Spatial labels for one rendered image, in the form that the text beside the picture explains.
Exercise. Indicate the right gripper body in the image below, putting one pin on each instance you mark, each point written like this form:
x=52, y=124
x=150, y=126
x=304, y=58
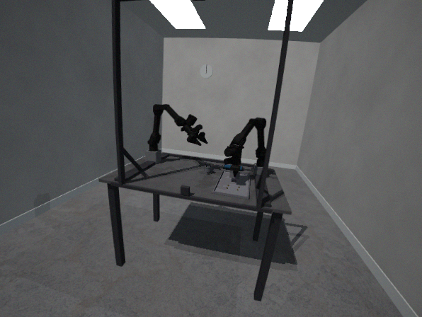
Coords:
x=236, y=163

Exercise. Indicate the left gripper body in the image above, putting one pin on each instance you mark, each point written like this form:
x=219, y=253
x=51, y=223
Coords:
x=189, y=132

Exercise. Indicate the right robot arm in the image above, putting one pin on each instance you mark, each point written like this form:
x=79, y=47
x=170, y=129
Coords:
x=240, y=139

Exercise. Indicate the blue cylinder with white label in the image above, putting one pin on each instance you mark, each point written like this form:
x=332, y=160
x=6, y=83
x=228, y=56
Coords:
x=228, y=167

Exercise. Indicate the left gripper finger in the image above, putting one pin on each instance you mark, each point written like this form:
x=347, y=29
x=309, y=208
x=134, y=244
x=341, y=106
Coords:
x=195, y=141
x=203, y=139

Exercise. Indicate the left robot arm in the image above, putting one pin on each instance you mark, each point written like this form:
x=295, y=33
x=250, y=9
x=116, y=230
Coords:
x=180, y=121

